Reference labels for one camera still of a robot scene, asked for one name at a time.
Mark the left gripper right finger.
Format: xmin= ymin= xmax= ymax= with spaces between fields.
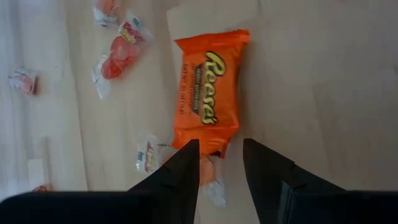
xmin=243 ymin=138 xmax=398 ymax=224

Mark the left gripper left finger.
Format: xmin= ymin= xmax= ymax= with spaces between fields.
xmin=0 ymin=139 xmax=200 ymax=224

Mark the orange candy clear wrapper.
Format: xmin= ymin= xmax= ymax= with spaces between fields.
xmin=8 ymin=66 xmax=40 ymax=96
xmin=136 ymin=133 xmax=227 ymax=208
xmin=92 ymin=0 xmax=121 ymax=28

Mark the orange Reese's candy pack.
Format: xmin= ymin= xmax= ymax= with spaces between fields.
xmin=171 ymin=29 xmax=251 ymax=159

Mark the red candy wrapper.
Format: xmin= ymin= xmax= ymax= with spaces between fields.
xmin=91 ymin=11 xmax=155 ymax=100

